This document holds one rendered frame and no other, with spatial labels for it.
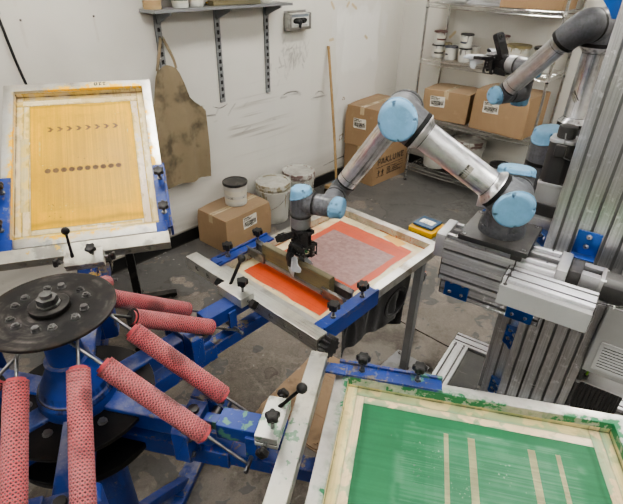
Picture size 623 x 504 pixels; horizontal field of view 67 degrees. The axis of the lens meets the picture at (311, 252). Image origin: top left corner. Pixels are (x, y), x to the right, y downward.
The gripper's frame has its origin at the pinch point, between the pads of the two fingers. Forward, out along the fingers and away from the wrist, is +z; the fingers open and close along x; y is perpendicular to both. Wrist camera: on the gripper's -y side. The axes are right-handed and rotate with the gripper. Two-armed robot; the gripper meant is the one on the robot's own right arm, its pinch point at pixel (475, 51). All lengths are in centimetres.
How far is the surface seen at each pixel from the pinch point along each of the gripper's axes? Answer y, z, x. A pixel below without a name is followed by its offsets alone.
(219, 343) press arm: 55, -48, -159
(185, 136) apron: 63, 174, -103
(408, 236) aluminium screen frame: 61, -30, -63
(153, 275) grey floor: 146, 144, -160
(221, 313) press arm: 43, -48, -155
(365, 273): 60, -42, -94
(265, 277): 55, -25, -131
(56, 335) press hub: 10, -71, -196
